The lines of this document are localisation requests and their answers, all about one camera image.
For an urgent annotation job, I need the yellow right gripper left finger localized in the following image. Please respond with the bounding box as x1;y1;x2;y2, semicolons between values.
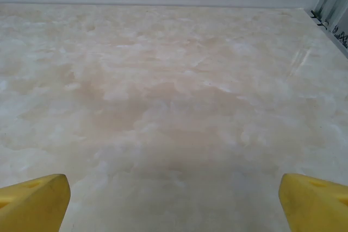
0;173;71;232

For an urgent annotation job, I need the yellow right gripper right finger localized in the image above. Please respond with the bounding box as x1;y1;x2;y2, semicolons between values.
279;173;348;232

